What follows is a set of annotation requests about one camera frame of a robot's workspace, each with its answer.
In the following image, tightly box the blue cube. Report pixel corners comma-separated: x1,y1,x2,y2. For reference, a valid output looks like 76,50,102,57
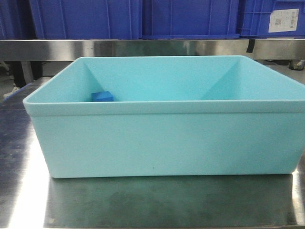
91,91,114,102

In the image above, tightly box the blue crate middle on shelf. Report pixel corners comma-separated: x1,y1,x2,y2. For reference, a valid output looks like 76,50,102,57
142,0,239,40

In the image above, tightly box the blue crate on shelf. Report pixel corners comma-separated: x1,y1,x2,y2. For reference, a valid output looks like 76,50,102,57
142,0,239,40
0,0,142,40

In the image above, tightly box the blue crate left on shelf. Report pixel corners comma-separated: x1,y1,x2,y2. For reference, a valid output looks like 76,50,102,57
0,0,142,40

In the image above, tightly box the light blue plastic tub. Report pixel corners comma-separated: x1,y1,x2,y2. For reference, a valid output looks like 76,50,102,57
23,56,305,178

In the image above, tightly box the black tape strip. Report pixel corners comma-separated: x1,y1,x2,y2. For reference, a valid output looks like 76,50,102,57
246,39,256,53

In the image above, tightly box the blue crate with label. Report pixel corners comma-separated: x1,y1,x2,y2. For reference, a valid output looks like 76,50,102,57
237,0,305,38

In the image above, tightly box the white paper label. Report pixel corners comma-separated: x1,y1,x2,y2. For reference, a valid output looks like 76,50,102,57
268,9,299,33

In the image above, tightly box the stainless steel shelf rail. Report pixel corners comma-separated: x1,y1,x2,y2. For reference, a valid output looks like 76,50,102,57
0,38,305,61

